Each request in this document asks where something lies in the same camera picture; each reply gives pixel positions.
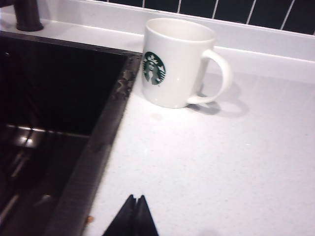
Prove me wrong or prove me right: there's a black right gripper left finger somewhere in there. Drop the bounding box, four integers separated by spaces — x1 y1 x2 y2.
102 194 138 236

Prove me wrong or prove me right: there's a dark metal faucet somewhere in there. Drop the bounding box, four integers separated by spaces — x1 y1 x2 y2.
12 0 45 32

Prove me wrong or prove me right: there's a white Starbucks logo mug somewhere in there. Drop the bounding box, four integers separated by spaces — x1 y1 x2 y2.
141 17 233 110

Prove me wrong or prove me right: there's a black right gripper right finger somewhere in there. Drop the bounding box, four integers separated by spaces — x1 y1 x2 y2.
134 194 159 236

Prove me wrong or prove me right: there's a black sink basin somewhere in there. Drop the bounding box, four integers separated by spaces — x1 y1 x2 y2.
0 34 144 236

